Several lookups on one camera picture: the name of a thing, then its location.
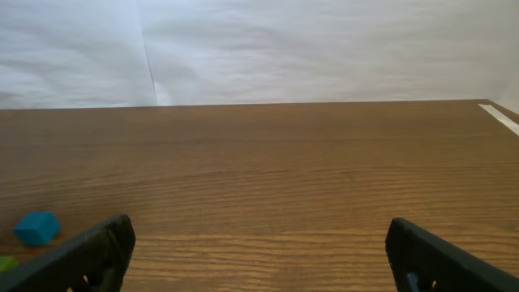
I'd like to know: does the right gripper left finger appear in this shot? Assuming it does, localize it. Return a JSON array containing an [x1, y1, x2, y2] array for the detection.
[[0, 213, 137, 292]]

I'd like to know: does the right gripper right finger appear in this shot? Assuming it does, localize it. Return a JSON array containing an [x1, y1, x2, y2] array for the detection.
[[384, 217, 519, 292]]

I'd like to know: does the blue cube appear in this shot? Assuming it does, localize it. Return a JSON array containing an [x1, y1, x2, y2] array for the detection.
[[13, 210, 62, 247]]

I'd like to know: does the green cube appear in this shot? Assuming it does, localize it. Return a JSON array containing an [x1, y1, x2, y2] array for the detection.
[[0, 255, 20, 273]]

